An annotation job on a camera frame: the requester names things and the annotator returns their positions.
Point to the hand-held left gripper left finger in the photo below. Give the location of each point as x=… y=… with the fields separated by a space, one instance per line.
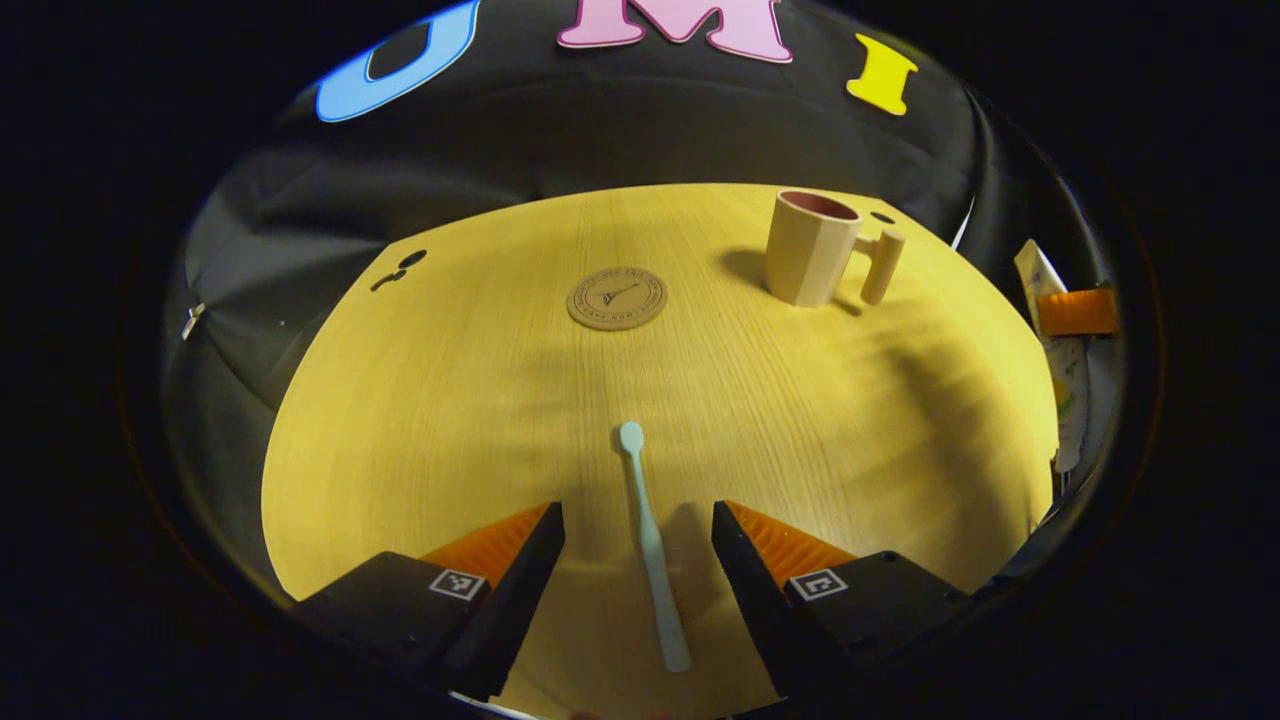
x=525 y=600

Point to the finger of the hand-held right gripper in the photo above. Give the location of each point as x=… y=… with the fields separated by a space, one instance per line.
x=1078 y=312

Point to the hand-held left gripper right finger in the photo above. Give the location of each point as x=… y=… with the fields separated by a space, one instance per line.
x=755 y=590

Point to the white toothpaste tube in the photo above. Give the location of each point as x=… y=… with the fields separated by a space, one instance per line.
x=1065 y=390

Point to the pale green toothbrush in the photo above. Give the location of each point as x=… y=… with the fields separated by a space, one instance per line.
x=652 y=540

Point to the beige cup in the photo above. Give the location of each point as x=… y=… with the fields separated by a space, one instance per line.
x=805 y=255

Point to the round brown coaster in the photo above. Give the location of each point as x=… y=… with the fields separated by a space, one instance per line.
x=617 y=298

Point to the wooden desktop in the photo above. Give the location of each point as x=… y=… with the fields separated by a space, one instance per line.
x=450 y=400

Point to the small white clip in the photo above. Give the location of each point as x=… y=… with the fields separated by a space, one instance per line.
x=193 y=321

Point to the black backdrop cloth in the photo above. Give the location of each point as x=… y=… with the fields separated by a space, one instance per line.
x=600 y=120

